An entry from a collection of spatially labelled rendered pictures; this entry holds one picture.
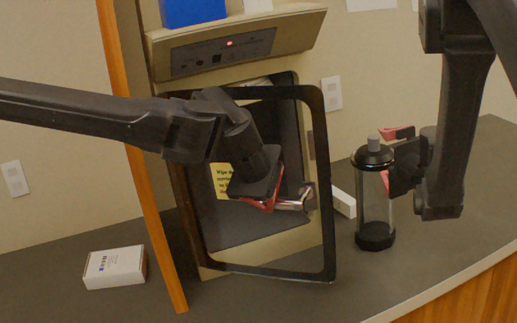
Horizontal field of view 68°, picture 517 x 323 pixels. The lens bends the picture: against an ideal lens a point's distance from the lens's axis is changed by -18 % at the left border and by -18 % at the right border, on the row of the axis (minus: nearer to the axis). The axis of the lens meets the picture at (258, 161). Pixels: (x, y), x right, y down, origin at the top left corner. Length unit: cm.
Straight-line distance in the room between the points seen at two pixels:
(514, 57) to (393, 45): 131
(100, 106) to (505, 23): 48
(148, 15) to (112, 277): 61
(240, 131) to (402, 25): 108
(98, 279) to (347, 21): 107
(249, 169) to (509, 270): 83
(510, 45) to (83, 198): 127
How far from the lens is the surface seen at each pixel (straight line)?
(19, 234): 148
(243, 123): 64
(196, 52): 79
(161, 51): 76
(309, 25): 85
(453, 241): 112
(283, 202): 77
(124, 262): 113
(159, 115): 59
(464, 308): 119
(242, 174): 69
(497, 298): 131
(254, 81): 94
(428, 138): 75
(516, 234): 117
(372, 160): 96
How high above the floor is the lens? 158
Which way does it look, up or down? 24 degrees down
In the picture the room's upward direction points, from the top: 9 degrees counter-clockwise
